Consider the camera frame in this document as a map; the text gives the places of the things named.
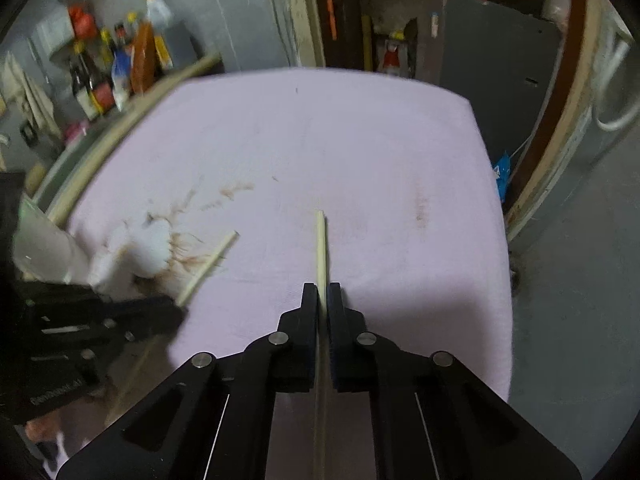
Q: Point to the dark cabinet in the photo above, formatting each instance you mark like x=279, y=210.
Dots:
x=501, y=60

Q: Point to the orange spice bag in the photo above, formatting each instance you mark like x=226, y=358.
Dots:
x=143, y=59

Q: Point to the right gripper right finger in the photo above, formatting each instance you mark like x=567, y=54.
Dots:
x=431, y=417

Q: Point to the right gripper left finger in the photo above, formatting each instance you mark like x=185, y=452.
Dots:
x=211, y=418

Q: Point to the dark wine bottle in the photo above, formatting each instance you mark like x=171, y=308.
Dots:
x=81, y=93

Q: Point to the hanging beige towel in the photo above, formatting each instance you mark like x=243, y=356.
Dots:
x=30, y=98

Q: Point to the person's left hand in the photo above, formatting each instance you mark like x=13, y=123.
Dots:
x=45, y=432

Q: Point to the soy sauce bottle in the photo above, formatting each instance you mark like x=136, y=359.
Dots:
x=99, y=86

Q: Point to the white plastic utensil caddy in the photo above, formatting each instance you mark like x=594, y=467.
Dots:
x=46, y=252

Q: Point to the red plastic bag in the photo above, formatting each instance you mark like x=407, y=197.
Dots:
x=83, y=23

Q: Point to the pink floral table cloth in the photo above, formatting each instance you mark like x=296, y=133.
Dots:
x=397, y=168

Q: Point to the wooden chopstick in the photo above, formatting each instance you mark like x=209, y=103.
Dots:
x=322, y=366
x=118, y=406

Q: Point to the large oil jug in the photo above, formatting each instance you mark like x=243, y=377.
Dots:
x=173, y=42

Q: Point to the small sauce bottle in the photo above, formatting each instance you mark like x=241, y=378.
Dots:
x=122, y=37

